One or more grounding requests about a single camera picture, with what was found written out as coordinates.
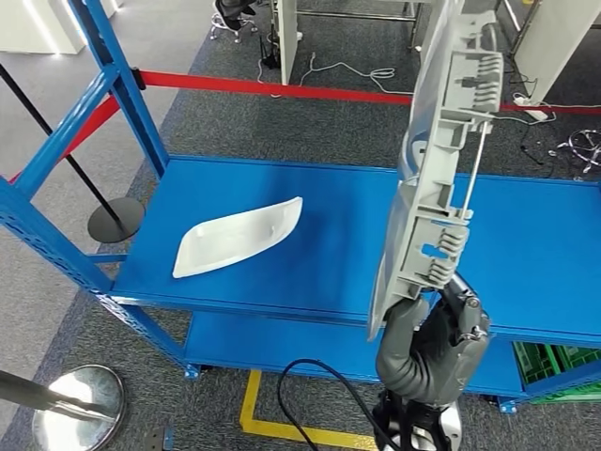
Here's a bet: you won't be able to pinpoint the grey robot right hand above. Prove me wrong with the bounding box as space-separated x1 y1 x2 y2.
375 273 492 409

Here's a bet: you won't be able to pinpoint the silver plastic hubcap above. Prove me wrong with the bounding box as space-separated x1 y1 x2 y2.
366 0 505 342

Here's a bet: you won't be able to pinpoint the blue metal shelf rack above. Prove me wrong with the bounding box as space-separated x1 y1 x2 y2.
0 0 601 415

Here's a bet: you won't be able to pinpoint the white curved plastic part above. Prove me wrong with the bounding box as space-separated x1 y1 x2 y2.
172 196 304 279

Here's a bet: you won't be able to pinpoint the green plastic crate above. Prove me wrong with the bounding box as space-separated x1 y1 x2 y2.
530 384 601 406
513 340 601 386

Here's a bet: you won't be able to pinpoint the white power strip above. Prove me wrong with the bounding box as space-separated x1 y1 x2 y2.
514 93 550 122

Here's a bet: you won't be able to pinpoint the chrome chair star base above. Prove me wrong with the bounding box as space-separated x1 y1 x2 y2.
549 129 601 176

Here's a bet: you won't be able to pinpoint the red barrier belt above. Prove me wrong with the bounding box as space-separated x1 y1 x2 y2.
138 70 601 117
9 93 122 185

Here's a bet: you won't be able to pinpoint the wide white desk panel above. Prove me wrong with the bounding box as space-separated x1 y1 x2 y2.
514 0 601 104

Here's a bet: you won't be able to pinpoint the metal desk crossbar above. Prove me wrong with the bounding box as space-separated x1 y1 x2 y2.
296 7 419 26

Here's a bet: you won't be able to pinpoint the narrow white desk panel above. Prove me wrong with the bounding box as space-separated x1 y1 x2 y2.
279 0 299 86

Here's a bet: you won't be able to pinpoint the dark robot foot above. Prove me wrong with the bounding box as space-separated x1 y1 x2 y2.
143 426 174 451

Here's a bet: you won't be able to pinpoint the black office chair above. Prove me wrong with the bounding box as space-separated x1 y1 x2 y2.
211 0 259 45

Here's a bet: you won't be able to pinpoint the black stanchion with flat base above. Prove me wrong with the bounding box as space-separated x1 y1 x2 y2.
0 62 147 245

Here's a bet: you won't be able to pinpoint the chrome stanchion with mirror base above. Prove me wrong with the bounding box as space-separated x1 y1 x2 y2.
0 365 127 451

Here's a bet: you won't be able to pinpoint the white display platform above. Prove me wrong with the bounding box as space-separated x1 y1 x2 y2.
0 0 125 56

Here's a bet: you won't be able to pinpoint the black camera cable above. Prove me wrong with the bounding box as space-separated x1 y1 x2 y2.
277 359 400 451

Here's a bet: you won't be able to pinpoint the white cable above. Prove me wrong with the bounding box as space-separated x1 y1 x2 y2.
255 53 414 98

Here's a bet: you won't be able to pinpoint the chrome frame legs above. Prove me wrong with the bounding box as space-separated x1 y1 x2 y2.
501 0 541 57

